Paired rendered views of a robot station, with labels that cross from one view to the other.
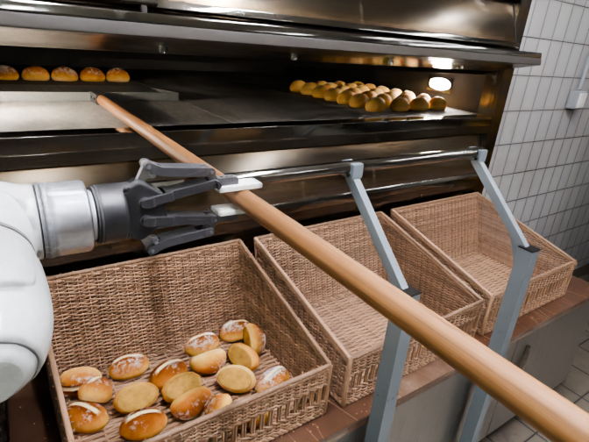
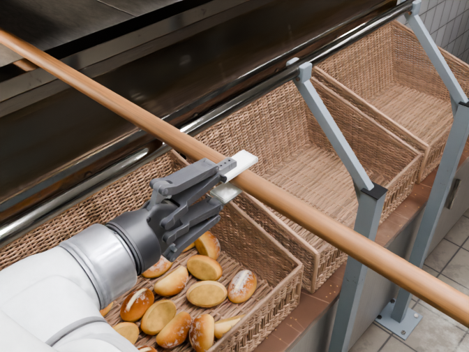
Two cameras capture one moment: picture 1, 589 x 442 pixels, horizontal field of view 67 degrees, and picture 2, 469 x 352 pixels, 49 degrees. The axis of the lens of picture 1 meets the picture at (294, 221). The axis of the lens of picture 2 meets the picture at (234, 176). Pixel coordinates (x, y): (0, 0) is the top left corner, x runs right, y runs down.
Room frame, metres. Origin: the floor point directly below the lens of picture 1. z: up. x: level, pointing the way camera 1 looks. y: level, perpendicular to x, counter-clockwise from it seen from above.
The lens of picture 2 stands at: (0.07, 0.20, 1.66)
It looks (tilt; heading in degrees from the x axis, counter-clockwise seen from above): 39 degrees down; 349
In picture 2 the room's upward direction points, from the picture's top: straight up
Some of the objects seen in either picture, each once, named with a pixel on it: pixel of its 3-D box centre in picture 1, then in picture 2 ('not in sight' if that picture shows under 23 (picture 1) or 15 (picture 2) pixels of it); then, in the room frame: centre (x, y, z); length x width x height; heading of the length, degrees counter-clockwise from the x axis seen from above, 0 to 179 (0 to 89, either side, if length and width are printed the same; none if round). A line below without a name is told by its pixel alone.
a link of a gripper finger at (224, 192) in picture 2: (236, 208); (234, 186); (0.62, 0.09, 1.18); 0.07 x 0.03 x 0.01; 125
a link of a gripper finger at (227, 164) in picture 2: (220, 174); (220, 164); (0.61, 0.11, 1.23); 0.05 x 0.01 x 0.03; 125
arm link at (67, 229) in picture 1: (67, 217); (99, 264); (0.49, 0.28, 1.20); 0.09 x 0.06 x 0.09; 35
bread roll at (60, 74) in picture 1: (64, 73); not in sight; (1.86, 0.99, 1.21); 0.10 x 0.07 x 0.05; 126
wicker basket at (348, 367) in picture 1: (365, 289); (305, 167); (1.20, -0.24, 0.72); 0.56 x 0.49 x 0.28; 127
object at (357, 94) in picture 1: (365, 94); not in sight; (2.10, -0.27, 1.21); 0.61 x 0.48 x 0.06; 36
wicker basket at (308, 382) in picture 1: (181, 347); (151, 282); (0.85, 0.24, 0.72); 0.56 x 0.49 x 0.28; 126
